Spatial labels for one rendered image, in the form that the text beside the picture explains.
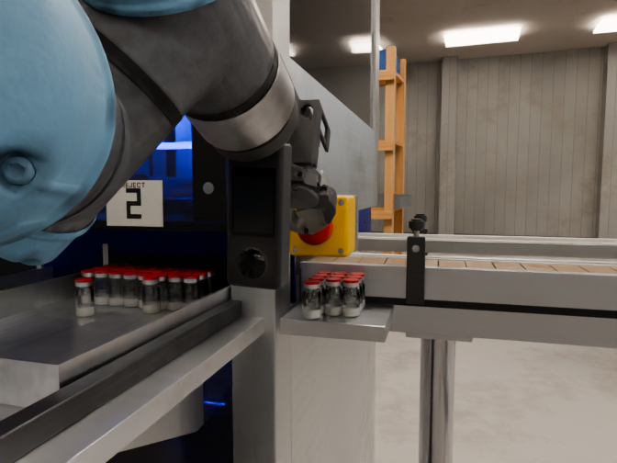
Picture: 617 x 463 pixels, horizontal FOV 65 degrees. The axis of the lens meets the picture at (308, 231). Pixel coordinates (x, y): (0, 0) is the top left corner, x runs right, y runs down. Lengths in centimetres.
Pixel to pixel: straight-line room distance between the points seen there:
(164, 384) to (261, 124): 23
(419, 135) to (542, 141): 241
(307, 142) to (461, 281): 34
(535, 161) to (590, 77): 180
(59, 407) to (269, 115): 23
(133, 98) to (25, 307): 51
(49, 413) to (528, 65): 1086
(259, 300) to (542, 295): 36
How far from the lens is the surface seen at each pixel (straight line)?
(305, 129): 42
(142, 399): 41
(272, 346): 62
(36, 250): 27
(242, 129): 32
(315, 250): 57
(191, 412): 66
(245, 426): 68
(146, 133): 26
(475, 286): 68
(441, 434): 79
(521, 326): 70
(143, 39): 25
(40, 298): 75
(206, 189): 62
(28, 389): 42
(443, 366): 75
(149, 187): 66
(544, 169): 1080
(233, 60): 28
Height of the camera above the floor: 104
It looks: 5 degrees down
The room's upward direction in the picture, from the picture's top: straight up
